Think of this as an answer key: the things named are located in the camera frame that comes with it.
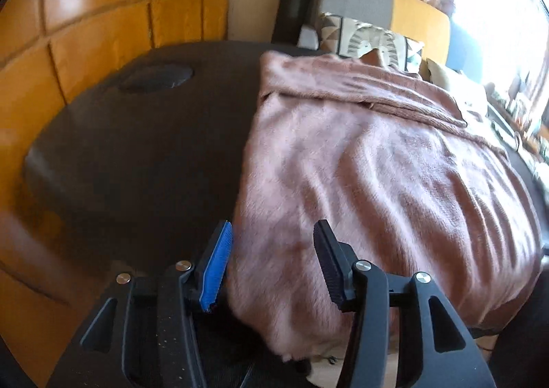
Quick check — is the dark round table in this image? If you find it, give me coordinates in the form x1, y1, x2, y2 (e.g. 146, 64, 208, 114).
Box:
21, 40, 549, 388

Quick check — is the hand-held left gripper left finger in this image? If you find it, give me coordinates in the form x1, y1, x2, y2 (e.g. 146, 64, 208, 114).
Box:
47, 220, 234, 388

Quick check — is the tiger print cushion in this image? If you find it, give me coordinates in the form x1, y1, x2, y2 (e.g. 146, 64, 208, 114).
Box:
317, 12, 425, 73

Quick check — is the cluttered desk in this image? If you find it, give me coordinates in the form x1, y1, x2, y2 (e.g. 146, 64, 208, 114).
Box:
484, 70, 549, 174

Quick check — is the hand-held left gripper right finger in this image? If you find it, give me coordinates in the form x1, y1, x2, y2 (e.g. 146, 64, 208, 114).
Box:
313, 220, 496, 388

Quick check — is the deer print cushion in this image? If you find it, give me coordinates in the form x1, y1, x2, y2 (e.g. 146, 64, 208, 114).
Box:
422, 57, 490, 118

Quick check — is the pink knit sweater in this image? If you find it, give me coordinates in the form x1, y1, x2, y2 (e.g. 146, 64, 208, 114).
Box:
225, 47, 543, 361

